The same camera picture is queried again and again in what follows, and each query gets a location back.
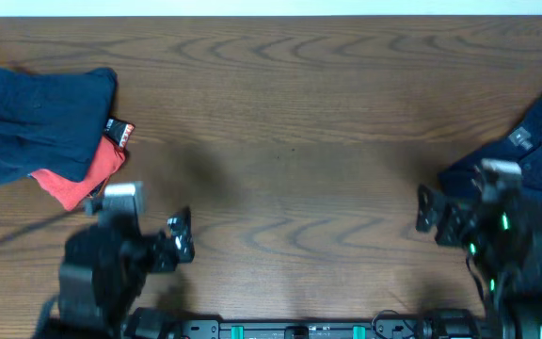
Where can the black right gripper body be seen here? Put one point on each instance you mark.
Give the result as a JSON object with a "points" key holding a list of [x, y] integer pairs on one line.
{"points": [[461, 228]]}

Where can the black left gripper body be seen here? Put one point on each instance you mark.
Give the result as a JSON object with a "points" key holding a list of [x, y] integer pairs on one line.
{"points": [[163, 259]]}

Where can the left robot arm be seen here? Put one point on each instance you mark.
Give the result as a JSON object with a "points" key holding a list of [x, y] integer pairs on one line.
{"points": [[103, 272]]}

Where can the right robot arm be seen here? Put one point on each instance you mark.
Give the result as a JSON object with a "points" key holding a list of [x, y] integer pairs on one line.
{"points": [[502, 240]]}

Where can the red folded t-shirt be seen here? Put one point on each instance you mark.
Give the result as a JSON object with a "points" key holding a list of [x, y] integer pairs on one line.
{"points": [[108, 159]]}

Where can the black patterned folded garment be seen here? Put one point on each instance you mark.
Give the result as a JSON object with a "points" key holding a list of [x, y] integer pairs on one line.
{"points": [[118, 132]]}

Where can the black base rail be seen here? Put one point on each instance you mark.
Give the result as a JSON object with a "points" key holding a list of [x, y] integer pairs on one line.
{"points": [[387, 324]]}

